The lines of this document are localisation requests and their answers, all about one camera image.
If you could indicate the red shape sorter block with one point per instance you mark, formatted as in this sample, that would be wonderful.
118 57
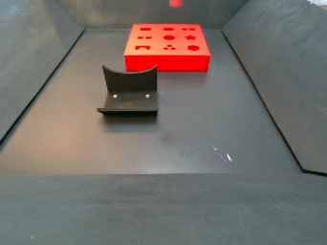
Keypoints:
173 47

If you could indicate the black curved holder stand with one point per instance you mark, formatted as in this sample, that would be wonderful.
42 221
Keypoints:
130 92

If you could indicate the red hexagon peg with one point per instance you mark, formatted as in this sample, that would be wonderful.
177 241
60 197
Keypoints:
175 3

